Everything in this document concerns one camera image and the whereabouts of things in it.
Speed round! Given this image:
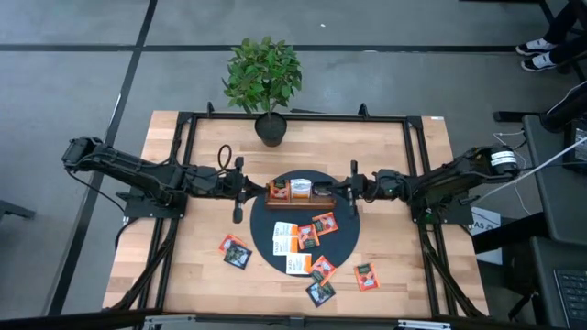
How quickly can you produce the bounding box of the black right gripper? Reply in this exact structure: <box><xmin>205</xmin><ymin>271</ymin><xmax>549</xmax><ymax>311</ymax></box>
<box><xmin>327</xmin><ymin>159</ymin><xmax>407</xmax><ymax>217</ymax></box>

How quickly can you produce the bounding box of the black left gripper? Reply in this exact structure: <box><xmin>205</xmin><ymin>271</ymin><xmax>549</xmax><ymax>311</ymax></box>
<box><xmin>186</xmin><ymin>156</ymin><xmax>267</xmax><ymax>225</ymax></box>

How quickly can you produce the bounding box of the white and orange tea packet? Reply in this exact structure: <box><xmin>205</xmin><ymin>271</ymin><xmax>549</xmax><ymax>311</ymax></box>
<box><xmin>289</xmin><ymin>178</ymin><xmax>313</xmax><ymax>201</ymax></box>
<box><xmin>272</xmin><ymin>235</ymin><xmax>300</xmax><ymax>257</ymax></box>
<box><xmin>272</xmin><ymin>221</ymin><xmax>300</xmax><ymax>238</ymax></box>
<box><xmin>284</xmin><ymin>252</ymin><xmax>314</xmax><ymax>276</ymax></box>

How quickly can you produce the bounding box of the wooden three-compartment tray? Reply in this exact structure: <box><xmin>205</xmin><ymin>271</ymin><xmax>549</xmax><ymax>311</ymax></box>
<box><xmin>264</xmin><ymin>179</ymin><xmax>338</xmax><ymax>211</ymax></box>

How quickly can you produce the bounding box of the round dark woven placemat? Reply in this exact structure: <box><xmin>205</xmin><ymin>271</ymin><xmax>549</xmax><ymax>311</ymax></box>
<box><xmin>249</xmin><ymin>169</ymin><xmax>361</xmax><ymax>277</ymax></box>

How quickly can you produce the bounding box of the green potted plant black pot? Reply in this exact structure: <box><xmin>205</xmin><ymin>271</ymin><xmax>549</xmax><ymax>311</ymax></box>
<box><xmin>221</xmin><ymin>35</ymin><xmax>304</xmax><ymax>149</ymax></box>

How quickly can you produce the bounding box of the white paper sheet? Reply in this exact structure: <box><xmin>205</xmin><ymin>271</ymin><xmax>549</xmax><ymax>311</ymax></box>
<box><xmin>468</xmin><ymin>205</ymin><xmax>504</xmax><ymax>266</ymax></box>

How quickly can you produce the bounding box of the black desk beam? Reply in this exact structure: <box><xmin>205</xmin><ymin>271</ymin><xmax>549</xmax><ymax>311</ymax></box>
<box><xmin>471</xmin><ymin>211</ymin><xmax>551</xmax><ymax>255</ymax></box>

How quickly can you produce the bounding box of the dark grey desk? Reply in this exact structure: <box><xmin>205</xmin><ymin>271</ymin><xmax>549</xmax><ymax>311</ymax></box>
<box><xmin>530</xmin><ymin>236</ymin><xmax>587</xmax><ymax>330</ymax></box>
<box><xmin>521</xmin><ymin>114</ymin><xmax>587</xmax><ymax>247</ymax></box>

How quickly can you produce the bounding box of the black chair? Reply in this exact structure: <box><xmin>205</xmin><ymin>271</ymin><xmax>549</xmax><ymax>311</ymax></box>
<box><xmin>493</xmin><ymin>80</ymin><xmax>587</xmax><ymax>135</ymax></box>

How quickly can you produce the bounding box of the black device with label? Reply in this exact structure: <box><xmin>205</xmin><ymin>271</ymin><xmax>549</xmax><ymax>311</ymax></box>
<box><xmin>562</xmin><ymin>117</ymin><xmax>587</xmax><ymax>174</ymax></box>

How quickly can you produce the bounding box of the black furniture leg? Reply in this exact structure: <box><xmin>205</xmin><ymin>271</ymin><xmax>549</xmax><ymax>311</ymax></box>
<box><xmin>0</xmin><ymin>198</ymin><xmax>38</xmax><ymax>222</ymax></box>

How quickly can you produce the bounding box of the person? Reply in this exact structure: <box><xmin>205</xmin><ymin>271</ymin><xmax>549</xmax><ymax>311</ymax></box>
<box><xmin>515</xmin><ymin>0</ymin><xmax>587</xmax><ymax>73</ymax></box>

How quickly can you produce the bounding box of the black keyboard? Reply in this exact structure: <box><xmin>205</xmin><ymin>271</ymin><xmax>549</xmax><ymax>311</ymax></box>
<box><xmin>553</xmin><ymin>268</ymin><xmax>587</xmax><ymax>329</ymax></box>

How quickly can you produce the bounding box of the black looped gripper cable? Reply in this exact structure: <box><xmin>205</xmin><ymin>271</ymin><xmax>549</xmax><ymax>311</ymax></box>
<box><xmin>216</xmin><ymin>143</ymin><xmax>234</xmax><ymax>171</ymax></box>

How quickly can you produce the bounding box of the black aluminium rig frame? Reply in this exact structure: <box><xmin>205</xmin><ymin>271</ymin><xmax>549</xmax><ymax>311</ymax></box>
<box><xmin>0</xmin><ymin>101</ymin><xmax>587</xmax><ymax>330</ymax></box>

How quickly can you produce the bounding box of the silver metal bracket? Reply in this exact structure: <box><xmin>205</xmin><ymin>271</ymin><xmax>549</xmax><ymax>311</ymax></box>
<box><xmin>396</xmin><ymin>319</ymin><xmax>454</xmax><ymax>330</ymax></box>
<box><xmin>141</xmin><ymin>313</ymin><xmax>199</xmax><ymax>330</ymax></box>

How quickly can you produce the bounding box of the white hanging cable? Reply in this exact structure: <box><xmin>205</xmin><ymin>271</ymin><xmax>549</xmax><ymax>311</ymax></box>
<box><xmin>471</xmin><ymin>136</ymin><xmax>587</xmax><ymax>204</ymax></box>

